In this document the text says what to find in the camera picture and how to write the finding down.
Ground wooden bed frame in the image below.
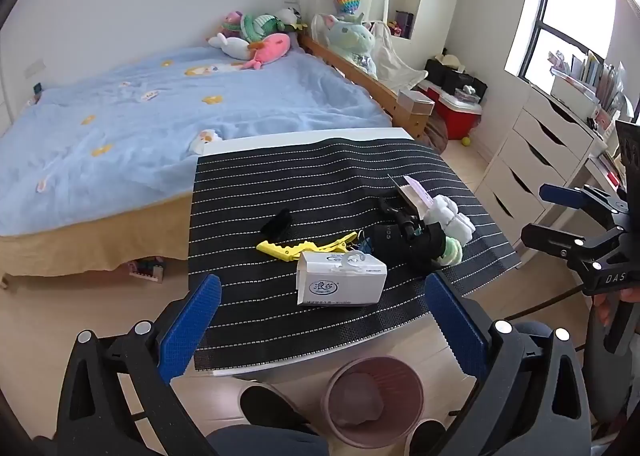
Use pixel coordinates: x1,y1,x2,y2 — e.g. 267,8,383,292
300,33,431,139

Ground tan bed skirt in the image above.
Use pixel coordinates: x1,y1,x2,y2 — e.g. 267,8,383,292
0,196,193,287

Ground white fluffy cloth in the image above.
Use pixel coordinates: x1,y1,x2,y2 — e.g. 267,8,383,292
424,195,476,247

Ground person's left leg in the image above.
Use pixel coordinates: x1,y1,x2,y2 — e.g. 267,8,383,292
205,425,331,456

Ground white duck plush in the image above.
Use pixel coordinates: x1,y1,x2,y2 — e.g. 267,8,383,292
274,7,308,31

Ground toy brick set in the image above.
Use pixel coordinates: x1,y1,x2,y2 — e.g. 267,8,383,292
129,258,166,281

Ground white mesh net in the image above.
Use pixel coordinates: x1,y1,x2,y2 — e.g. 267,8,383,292
372,20,428,94

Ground white cardboard box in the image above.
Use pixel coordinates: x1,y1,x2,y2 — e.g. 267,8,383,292
295,250,388,307

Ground red cooler box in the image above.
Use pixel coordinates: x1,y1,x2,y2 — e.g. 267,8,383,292
425,83,483,141

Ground light green fluffy sock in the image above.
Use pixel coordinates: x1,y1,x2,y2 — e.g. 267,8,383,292
440,236,465,267

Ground brown bean bag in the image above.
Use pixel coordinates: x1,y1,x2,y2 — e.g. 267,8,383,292
424,113,449,154

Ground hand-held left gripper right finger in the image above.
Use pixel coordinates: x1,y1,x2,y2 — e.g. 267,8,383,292
424,272,593,456

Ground white drawer chest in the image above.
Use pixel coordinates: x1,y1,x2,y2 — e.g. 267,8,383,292
475,86,608,247

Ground white storage box with books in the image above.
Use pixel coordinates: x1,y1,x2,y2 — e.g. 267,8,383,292
550,50,626,109

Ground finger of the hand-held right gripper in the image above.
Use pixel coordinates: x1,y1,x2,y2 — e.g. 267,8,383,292
520,223,626,283
539,183,630,229

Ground pink fish plush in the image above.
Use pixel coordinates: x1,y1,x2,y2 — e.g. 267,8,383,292
242,33,292,70

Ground white seal plush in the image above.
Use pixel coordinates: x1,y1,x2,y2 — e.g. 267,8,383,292
207,32,261,60

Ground light blue blanket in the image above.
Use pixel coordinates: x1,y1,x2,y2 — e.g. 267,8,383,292
0,46,393,237

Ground pink and green plush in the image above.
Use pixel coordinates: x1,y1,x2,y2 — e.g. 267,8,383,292
218,10,246,39

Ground black cable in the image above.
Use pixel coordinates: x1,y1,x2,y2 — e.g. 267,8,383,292
500,286,587,321

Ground person's right hand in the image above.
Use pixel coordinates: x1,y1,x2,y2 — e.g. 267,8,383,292
591,292,615,334

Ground black storage bags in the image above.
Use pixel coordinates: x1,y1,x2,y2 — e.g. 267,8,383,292
425,58,488,96

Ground white desk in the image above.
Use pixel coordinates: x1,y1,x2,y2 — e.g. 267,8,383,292
582,151,626,197

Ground green striped plush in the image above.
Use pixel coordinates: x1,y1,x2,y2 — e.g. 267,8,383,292
240,13,286,44

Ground small black sock bundle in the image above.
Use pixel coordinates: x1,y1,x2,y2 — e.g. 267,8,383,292
261,208,293,238

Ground yellow plastic hair clip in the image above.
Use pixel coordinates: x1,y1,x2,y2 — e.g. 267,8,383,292
256,231,360,263

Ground crumpled pale paper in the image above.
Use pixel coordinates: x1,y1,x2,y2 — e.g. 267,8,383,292
332,373,386,427

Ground pink trash bin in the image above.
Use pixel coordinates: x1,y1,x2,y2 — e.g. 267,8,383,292
320,357,426,449

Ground black white-striped table mat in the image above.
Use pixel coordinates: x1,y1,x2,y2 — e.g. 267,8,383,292
187,137,522,373

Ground black strap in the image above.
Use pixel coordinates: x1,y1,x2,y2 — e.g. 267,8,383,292
372,223,446,273

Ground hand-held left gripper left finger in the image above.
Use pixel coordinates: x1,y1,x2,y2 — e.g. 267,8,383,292
56,274,223,456

